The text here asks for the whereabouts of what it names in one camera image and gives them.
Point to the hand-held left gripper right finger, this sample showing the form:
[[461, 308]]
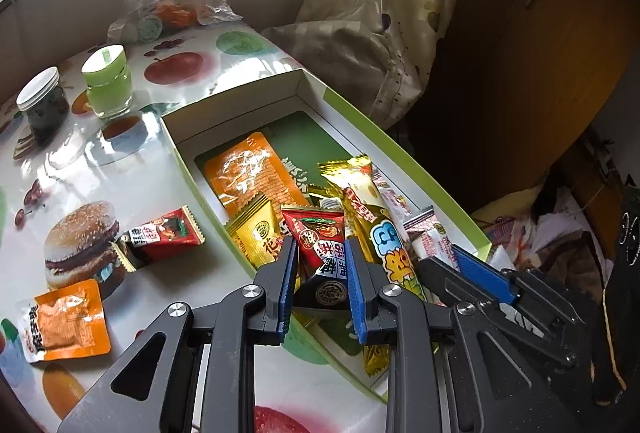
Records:
[[356, 298]]

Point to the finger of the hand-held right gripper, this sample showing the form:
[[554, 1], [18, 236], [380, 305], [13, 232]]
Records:
[[480, 273], [445, 280]]

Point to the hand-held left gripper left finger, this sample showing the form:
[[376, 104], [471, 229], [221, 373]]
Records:
[[287, 293]]

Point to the pink striped candy packet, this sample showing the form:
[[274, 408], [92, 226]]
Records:
[[430, 233]]

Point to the red black candy packet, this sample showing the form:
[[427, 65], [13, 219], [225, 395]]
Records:
[[320, 253]]

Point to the long gold snack bar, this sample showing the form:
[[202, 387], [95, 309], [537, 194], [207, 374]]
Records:
[[385, 238]]

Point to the yellow gold snack packet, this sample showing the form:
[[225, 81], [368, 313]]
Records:
[[255, 233]]

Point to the large orange snack packet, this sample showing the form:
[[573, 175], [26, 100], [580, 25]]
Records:
[[250, 178]]

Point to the green white cardboard box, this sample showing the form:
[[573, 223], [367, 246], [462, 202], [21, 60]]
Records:
[[240, 113]]

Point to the pile of clothes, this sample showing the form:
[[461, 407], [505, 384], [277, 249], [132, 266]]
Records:
[[540, 228]]

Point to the black bag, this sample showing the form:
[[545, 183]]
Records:
[[625, 263]]

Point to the red brown candy packet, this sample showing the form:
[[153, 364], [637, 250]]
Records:
[[165, 235]]

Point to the orange white snack packet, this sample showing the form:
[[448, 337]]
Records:
[[70, 323]]

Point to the wooden wardrobe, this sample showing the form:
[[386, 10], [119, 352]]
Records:
[[540, 38]]

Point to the cream patterned curtain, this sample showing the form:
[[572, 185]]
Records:
[[380, 13]]

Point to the green glass jar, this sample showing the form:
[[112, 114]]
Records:
[[107, 83]]

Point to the round green lidded cup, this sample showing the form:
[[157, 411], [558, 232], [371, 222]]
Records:
[[150, 29]]

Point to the small orange fruit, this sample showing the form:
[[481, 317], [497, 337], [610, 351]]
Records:
[[176, 13]]

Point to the dark jar with silver lid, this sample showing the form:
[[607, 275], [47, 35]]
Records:
[[42, 108]]

